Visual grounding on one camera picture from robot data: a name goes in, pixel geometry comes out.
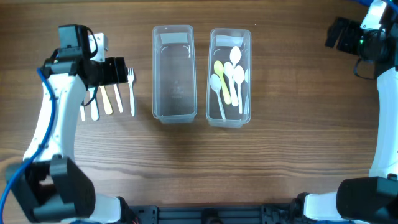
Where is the blue left cable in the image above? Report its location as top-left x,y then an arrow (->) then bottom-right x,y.
0,68 -> 57,224

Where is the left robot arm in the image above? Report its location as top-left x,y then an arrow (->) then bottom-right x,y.
1,24 -> 138,223

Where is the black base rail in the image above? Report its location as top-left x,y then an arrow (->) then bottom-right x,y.
130,203 -> 315,224

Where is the clear plastic container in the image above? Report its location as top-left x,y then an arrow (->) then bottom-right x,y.
206,28 -> 252,128
152,24 -> 197,124

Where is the clear plastic container left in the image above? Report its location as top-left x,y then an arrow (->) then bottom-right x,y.
152,24 -> 197,124

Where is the white plastic spoon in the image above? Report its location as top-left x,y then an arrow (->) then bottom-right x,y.
210,74 -> 226,120
229,46 -> 241,67
233,65 -> 245,114
224,62 -> 238,106

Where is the white plastic fork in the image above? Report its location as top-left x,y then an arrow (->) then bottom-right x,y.
80,105 -> 86,121
113,84 -> 124,113
88,88 -> 100,121
127,67 -> 136,117

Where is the clear plastic container right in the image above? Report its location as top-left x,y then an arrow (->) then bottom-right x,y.
206,28 -> 252,128

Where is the yellow plastic spoon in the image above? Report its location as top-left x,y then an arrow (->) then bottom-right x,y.
213,60 -> 231,105

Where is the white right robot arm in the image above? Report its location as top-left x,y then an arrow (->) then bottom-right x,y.
291,0 -> 397,223

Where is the yellow plastic fork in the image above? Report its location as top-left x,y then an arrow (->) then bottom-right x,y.
99,86 -> 113,115

